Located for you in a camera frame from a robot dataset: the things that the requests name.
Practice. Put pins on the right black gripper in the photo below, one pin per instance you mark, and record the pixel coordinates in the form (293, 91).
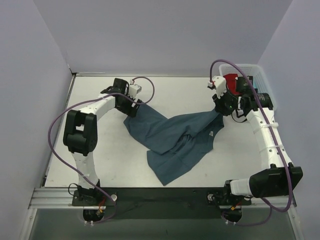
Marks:
(222, 107)

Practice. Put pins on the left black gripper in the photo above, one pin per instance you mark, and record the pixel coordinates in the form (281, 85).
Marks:
(130, 109)

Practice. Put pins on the blue-grey t shirt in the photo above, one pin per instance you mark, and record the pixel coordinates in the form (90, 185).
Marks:
(175, 145)

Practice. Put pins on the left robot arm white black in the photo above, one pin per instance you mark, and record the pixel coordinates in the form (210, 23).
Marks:
(81, 132)

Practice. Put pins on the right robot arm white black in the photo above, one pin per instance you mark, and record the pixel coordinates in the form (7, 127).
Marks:
(278, 174)

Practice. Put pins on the red rolled t shirt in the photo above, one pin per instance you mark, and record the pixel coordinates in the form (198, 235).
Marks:
(231, 81)

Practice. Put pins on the white plastic basket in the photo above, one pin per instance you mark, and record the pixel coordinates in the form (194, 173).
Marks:
(259, 78)

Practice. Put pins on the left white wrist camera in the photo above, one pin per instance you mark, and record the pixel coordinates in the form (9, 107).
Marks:
(134, 89)

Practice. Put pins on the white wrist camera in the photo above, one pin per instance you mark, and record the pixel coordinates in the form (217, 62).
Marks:
(219, 84)
(134, 89)

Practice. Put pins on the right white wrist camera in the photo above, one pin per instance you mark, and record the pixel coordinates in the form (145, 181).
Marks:
(219, 84)

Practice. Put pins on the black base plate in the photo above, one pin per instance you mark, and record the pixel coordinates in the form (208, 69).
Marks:
(164, 203)

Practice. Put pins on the aluminium rail frame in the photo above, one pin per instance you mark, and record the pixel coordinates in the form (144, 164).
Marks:
(120, 161)

